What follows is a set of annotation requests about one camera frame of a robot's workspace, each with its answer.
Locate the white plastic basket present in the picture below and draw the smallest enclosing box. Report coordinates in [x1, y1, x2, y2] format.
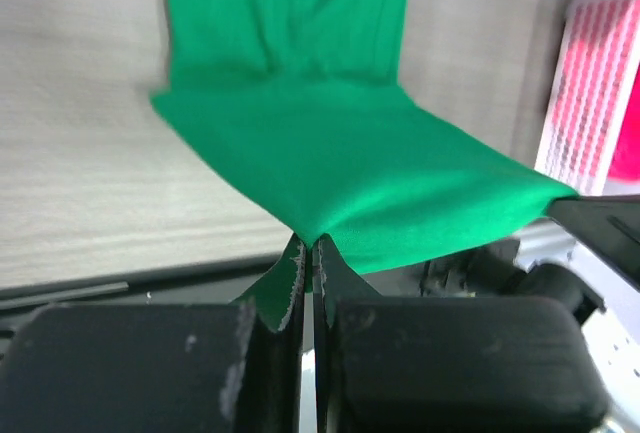
[535, 0, 639, 196]

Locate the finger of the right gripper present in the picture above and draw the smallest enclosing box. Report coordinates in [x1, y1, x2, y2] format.
[547, 195, 639, 303]

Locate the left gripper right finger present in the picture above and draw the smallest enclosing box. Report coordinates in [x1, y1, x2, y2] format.
[312, 236, 610, 432]

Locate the pink t-shirt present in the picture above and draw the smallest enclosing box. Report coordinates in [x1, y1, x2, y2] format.
[608, 73, 640, 183]

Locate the green t-shirt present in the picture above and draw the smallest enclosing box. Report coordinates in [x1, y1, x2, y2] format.
[149, 0, 581, 304]

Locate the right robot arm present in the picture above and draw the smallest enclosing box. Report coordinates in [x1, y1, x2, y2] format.
[419, 197, 639, 432]

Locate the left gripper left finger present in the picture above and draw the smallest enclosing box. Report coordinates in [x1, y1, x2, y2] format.
[1, 238, 306, 432]

